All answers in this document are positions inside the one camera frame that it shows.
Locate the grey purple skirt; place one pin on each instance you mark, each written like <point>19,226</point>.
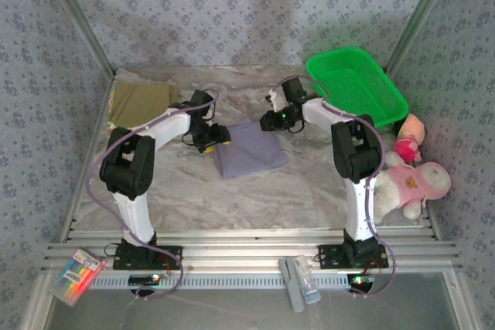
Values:
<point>251,148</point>

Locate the olive skirt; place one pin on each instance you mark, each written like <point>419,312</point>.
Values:
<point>143,102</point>

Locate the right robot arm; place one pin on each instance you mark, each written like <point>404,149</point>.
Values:
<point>356,152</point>

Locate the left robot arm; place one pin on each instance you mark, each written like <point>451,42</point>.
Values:
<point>123,167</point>

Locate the green plastic basket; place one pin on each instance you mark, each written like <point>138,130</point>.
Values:
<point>356,86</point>

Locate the doll in pink striped shirt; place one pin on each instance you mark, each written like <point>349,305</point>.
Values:
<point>412,129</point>

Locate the white plush in pink outfit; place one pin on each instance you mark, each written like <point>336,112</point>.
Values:
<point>406,183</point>

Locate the circuit board with lights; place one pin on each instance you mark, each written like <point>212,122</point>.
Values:
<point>144,278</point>
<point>361,279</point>

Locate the grey plastic clamp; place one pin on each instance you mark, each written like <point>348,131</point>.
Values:
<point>294,299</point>

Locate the rainbow marker pack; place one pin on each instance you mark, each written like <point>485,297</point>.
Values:
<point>77,277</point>

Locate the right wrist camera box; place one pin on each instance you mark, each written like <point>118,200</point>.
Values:
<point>275,102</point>

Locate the aluminium rail frame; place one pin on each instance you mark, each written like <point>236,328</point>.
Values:
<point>251,245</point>

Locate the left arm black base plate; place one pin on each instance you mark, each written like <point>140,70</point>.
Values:
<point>176,252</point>

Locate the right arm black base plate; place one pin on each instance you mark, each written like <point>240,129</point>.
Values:
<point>332,264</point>

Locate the aluminium corner post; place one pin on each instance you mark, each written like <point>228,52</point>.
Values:
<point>80,17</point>
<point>418,17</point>

